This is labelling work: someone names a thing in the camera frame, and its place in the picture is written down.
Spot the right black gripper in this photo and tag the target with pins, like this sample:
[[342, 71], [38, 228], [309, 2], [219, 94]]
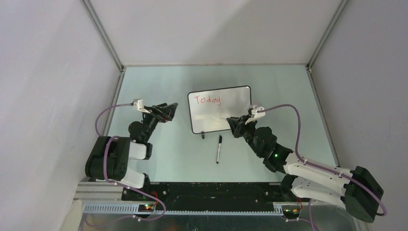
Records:
[[237, 124]]

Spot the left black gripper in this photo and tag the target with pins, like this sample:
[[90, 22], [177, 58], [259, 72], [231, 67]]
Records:
[[162, 112]]

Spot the white board black frame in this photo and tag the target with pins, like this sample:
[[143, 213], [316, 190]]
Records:
[[207, 106]]

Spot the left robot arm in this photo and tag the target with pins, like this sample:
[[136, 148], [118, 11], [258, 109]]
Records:
[[110, 156]]

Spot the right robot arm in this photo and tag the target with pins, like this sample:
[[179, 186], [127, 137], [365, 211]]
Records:
[[355, 191]]

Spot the black whiteboard marker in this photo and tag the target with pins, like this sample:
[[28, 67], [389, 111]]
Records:
[[219, 148]]

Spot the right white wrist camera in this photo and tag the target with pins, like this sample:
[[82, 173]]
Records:
[[256, 113]]

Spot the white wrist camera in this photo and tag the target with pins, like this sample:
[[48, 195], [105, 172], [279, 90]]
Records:
[[138, 105], [256, 113]]

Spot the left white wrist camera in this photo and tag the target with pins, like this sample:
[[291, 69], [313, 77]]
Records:
[[138, 105]]

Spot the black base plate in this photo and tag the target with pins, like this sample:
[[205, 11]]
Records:
[[216, 196]]

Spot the grey cable duct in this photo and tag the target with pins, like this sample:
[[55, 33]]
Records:
[[133, 209]]

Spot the aluminium frame rail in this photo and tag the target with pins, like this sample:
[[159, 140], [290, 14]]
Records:
[[97, 23]]

